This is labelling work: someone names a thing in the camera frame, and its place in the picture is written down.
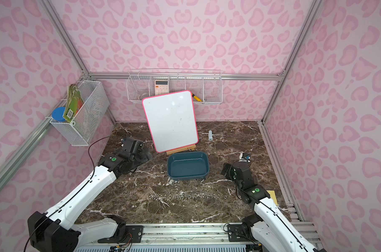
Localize teal plastic storage box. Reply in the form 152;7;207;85
167;151;210;181

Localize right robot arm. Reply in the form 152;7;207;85
221;160;325;252

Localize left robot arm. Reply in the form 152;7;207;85
26;138;153;252

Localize yellow sticky note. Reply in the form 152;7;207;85
267;190;278;206

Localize pink framed whiteboard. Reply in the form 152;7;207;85
142;90;199;153

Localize wooden easel stand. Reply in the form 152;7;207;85
166;144;196;155

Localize metal bowl in basket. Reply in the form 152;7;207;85
139;92;149;100

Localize white mesh side basket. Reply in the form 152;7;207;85
50;80;109;146

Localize pink calculator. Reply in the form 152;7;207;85
154;80;169;96

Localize green paper packets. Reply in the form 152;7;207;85
63;84;84;123

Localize yellow marker pen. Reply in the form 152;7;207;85
192;94;202;102

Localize blue round lid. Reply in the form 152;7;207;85
51;107;66;122

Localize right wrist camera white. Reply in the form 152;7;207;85
239;152;251;162

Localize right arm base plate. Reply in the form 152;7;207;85
223;223;256;243

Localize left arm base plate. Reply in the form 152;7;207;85
98;225;144;245

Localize white wire wall basket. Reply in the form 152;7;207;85
126;71;224;105

